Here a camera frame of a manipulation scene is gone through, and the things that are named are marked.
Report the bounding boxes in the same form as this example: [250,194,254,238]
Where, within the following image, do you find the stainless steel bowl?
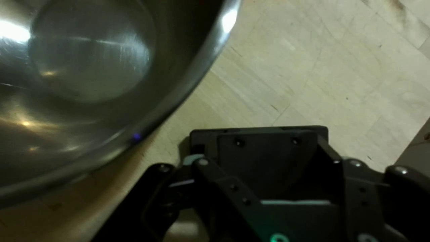
[0,0,243,209]

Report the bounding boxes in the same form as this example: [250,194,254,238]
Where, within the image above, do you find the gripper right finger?
[269,126,430,242]

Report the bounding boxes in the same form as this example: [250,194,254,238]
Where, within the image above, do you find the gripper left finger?
[91,127,269,242]

